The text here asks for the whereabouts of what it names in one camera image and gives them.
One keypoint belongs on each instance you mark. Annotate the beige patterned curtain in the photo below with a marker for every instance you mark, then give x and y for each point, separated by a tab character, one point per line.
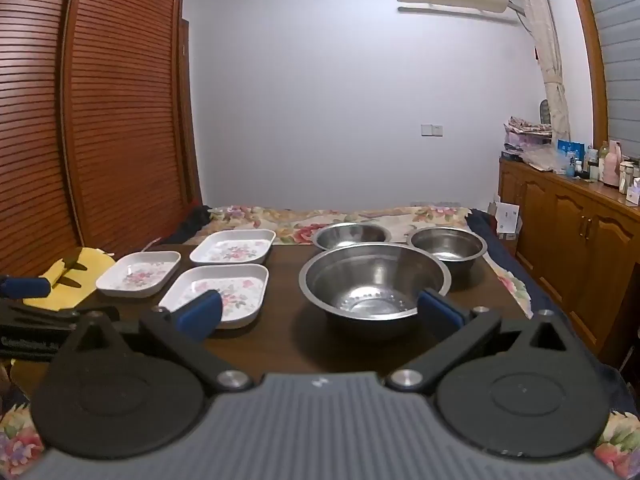
542	35

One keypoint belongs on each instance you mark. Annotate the small shallow steel bowl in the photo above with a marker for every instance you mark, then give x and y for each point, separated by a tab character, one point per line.
350	235

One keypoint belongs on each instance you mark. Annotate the small grey fan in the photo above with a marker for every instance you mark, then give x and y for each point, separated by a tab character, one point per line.
544	111

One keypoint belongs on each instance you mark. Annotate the white cardboard box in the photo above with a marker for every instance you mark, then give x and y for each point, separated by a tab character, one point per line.
507	220

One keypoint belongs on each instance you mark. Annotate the large steel bowl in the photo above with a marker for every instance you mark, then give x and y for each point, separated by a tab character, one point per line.
370	280

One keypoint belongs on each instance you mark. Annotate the small white floral plate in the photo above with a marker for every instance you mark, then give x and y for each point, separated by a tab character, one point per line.
137	275

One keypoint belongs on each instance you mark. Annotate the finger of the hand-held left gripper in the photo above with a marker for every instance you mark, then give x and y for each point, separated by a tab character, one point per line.
55	312
25	287

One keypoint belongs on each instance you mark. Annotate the large white floral plate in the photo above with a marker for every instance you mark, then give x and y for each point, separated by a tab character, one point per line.
232	249

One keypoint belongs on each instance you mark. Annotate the wooden louvered wardrobe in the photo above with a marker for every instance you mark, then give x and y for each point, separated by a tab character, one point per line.
100	110

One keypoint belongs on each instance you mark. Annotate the grey window blind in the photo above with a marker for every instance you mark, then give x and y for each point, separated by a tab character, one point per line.
622	50

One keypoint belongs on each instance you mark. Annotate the clear plastic bag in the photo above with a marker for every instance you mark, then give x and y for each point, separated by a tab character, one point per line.
542	159

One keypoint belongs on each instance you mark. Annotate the clear glass bottle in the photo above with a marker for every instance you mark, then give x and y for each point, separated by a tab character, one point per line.
603	157

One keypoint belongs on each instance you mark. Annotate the medium white floral plate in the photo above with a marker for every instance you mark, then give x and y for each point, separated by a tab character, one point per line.
235	287

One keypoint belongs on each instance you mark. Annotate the pink thermos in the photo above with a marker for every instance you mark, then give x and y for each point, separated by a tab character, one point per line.
613	162

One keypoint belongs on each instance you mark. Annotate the blue white box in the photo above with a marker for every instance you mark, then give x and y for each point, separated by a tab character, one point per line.
571	148

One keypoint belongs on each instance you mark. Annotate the wooden window frame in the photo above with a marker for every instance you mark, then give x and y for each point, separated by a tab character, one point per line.
592	60

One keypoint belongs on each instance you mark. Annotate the brown wooden door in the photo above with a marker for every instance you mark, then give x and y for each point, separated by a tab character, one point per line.
191	135

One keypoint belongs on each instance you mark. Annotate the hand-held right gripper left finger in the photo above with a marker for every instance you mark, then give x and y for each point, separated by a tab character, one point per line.
199	314

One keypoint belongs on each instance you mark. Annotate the yellow cloth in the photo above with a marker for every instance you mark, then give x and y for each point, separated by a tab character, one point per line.
87	290

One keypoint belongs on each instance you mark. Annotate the dark blue blanket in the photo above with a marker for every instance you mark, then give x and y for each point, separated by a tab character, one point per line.
500	249

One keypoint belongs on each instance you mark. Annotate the dark clothes pile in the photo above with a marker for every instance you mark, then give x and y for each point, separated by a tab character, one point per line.
192	225

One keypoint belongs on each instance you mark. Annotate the floral blanket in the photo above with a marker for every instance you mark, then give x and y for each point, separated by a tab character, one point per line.
295	220

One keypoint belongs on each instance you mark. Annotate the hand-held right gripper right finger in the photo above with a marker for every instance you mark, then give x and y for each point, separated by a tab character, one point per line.
441	314

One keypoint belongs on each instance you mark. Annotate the white wall switch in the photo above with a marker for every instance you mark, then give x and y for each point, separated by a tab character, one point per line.
432	130

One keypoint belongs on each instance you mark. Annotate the medium deep steel bowl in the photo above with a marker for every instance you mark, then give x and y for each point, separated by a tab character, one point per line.
447	246

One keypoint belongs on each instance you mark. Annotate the wooden sideboard cabinet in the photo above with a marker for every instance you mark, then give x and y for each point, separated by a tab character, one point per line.
575	240

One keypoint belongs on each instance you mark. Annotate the small blue carton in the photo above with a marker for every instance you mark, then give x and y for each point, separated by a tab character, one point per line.
571	164

